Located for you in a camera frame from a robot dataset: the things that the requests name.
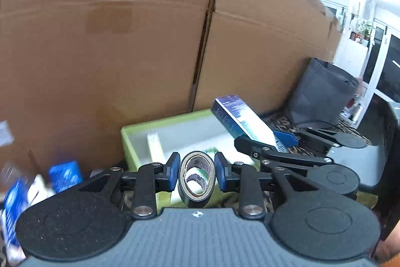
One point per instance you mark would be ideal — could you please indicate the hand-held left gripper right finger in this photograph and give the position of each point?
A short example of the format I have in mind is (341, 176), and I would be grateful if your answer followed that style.
(220, 172)

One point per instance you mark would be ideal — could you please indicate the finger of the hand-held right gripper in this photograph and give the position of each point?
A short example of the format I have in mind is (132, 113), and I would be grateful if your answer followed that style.
(250, 145)
(286, 138)

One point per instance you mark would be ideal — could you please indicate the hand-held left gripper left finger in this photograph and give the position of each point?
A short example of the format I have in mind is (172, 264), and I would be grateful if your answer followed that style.
(173, 172)

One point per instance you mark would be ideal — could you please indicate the black tape roll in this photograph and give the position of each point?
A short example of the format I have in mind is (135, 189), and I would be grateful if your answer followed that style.
(182, 192)

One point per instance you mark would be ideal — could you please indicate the blue rectangular carton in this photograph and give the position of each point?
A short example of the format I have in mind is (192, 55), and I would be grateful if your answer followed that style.
(247, 123)

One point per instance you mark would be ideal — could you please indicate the green storage box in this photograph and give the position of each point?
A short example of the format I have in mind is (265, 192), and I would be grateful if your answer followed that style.
(134, 145)

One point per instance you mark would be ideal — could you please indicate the person's right forearm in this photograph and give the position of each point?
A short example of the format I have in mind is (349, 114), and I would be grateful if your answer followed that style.
(390, 246)

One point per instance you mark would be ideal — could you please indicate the patterned brown mat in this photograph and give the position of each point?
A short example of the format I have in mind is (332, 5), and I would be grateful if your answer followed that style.
(278, 121)

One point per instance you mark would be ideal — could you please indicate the grey fabric bag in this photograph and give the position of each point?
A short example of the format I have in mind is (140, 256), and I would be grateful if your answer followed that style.
(322, 91)

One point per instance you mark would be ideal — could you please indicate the blue snack packet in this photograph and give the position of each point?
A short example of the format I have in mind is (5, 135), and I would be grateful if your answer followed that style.
(65, 176)
(12, 210)

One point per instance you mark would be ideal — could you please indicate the white framed glass door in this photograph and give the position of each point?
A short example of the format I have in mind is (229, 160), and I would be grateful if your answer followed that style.
(386, 63)

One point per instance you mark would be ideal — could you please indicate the potted plants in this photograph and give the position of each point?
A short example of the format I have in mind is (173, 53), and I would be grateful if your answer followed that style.
(362, 31)

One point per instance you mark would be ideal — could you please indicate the white crumpled packet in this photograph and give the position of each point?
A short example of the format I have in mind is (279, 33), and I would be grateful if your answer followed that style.
(39, 190)

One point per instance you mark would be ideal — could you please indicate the large cardboard box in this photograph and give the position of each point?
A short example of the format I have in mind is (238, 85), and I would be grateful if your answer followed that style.
(109, 51)

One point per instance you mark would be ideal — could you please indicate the white label sticker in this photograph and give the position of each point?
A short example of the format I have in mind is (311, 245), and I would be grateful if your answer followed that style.
(6, 132)

